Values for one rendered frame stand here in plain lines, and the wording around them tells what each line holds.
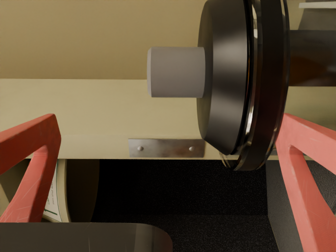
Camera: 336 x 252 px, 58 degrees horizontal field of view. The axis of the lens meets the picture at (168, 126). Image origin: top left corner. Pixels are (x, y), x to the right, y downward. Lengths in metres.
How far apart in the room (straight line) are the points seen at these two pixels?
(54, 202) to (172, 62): 0.27
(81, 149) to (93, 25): 0.44
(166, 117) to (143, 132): 0.03
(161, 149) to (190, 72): 0.14
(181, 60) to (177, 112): 0.15
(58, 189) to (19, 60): 0.46
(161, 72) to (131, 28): 0.53
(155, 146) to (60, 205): 0.16
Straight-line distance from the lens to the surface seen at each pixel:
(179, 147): 0.28
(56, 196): 0.39
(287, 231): 0.52
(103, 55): 0.72
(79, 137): 0.29
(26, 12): 0.73
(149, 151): 0.29
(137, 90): 0.35
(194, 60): 0.16
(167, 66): 0.16
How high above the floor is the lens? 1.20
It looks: level
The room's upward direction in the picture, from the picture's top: 90 degrees counter-clockwise
